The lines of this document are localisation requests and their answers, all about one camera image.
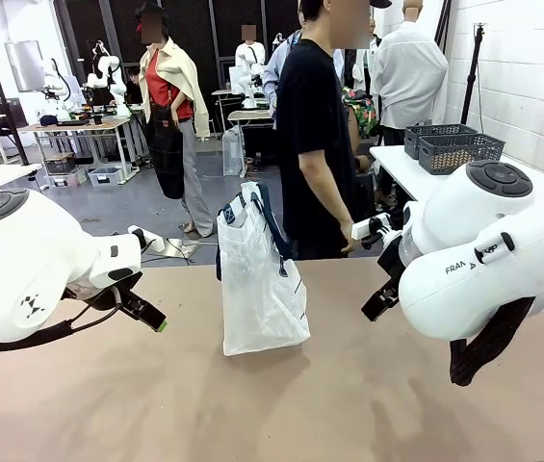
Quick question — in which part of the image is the white side table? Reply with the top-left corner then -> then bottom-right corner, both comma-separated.
370,143 -> 544,203

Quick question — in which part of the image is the black left arm cable sleeve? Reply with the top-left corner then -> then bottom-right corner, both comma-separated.
0,288 -> 123,352

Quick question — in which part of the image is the black tripod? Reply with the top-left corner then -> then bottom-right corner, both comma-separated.
0,60 -> 30,167

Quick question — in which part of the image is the grey wall panel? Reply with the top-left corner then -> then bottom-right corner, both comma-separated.
4,40 -> 46,92

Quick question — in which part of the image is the mannequin with cream jacket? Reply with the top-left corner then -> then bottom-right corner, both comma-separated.
134,2 -> 215,240

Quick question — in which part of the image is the metal mannequin base plate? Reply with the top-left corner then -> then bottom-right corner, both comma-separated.
165,236 -> 205,259

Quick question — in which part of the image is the person in black t-shirt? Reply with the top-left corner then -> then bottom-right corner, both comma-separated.
275,0 -> 383,261

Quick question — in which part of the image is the wood top background table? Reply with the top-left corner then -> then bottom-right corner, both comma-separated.
18,117 -> 136,187

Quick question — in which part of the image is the translucent white shopping bag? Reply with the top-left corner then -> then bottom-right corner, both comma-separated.
216,181 -> 311,357

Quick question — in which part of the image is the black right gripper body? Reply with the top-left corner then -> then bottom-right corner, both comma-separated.
376,229 -> 405,290

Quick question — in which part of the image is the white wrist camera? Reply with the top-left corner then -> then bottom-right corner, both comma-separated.
127,225 -> 165,252
350,214 -> 393,242

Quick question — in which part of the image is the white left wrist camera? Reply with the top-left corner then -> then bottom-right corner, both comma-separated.
127,225 -> 165,252

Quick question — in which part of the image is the person's right hand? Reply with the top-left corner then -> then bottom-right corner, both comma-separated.
340,221 -> 362,254

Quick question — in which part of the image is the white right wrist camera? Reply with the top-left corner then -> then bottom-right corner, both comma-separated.
350,214 -> 393,242

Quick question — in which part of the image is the dark storage bin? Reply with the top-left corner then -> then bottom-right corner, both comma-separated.
42,152 -> 78,174

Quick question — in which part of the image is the dark grey plastic basket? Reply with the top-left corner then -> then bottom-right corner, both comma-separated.
404,123 -> 479,160
418,133 -> 507,175

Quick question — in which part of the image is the background person in white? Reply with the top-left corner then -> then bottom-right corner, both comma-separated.
235,23 -> 268,68

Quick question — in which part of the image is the black light stand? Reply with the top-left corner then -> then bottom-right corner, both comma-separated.
460,21 -> 488,130

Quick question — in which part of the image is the floral patterned garment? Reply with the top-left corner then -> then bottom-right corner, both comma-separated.
342,86 -> 378,140

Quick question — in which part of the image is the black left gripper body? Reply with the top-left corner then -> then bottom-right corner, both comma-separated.
87,272 -> 143,312

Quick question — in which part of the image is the clear plastic container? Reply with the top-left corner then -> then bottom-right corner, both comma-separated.
221,125 -> 246,178

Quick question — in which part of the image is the person's right forearm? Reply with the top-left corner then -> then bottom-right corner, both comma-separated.
299,158 -> 354,230

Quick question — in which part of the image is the clear storage bin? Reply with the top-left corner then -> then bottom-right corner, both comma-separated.
88,166 -> 126,188

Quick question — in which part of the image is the grey background table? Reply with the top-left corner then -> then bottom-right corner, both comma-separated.
226,109 -> 275,167

